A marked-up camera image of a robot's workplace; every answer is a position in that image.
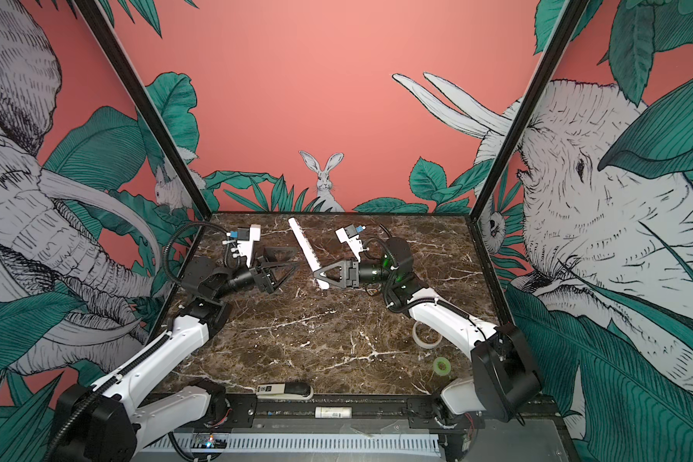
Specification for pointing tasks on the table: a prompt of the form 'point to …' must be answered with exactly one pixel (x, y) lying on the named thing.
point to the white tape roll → (421, 342)
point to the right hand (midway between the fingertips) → (316, 279)
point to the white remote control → (307, 250)
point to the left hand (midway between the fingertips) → (295, 258)
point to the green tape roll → (439, 371)
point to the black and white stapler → (288, 391)
